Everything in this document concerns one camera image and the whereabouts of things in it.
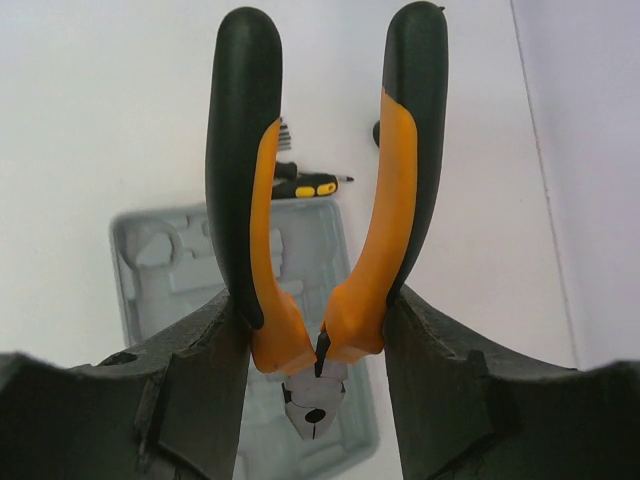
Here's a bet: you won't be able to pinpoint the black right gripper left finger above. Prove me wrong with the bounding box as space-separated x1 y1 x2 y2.
1 292 250 479

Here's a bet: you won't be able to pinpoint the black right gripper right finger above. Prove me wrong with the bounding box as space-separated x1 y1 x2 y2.
384 288 639 479

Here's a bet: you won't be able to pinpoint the grey plastic tool case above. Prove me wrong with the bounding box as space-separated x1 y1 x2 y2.
110 200 379 479

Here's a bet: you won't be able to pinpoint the orange black handled pliers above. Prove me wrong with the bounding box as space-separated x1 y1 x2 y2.
206 1 448 440

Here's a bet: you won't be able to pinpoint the hex key set orange holder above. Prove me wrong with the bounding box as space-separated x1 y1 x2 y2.
278 117 292 152

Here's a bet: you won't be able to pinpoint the black electrical tape roll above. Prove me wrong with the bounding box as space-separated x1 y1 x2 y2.
372 120 380 148

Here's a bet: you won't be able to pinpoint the phillips screwdriver black yellow handle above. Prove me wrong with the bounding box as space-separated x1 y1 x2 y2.
271 161 354 200

